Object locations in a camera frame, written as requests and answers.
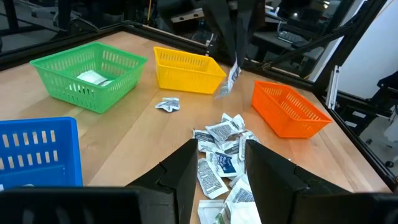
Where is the blue label white packet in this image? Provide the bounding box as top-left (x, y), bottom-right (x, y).
top-left (206, 150), bottom-right (247, 179)

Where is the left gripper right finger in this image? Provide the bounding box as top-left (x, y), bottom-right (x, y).
top-left (244, 139), bottom-right (351, 224)

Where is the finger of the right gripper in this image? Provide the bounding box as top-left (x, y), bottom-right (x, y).
top-left (203, 0), bottom-right (238, 62)
top-left (235, 0), bottom-right (259, 67)

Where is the crumpled white packet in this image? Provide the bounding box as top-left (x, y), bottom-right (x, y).
top-left (154, 96), bottom-right (181, 113)

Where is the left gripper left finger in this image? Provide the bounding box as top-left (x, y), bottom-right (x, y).
top-left (126, 138), bottom-right (199, 224)

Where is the grey label towelette packet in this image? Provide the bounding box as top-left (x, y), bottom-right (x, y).
top-left (192, 128), bottom-right (219, 154)

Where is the dark square white packet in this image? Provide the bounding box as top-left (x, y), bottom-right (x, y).
top-left (216, 139), bottom-right (241, 156)

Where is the large plain white packet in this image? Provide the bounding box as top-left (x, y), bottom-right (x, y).
top-left (213, 198), bottom-right (262, 224)

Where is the black office chair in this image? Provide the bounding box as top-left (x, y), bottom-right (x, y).
top-left (365, 70), bottom-right (398, 169)

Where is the orange plastic basket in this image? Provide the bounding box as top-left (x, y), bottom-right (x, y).
top-left (251, 80), bottom-right (333, 139)

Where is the dark desk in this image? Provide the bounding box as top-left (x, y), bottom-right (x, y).
top-left (251, 29), bottom-right (326, 62)

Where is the yellow plastic basket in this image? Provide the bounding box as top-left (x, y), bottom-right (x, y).
top-left (153, 46), bottom-right (228, 95)

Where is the blue plastic basket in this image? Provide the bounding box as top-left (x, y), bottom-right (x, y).
top-left (0, 116), bottom-right (84, 191)

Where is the green plastic basket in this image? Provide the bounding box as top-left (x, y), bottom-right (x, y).
top-left (29, 42), bottom-right (149, 114)

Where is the small white packet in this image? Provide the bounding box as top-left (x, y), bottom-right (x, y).
top-left (220, 112), bottom-right (247, 125)

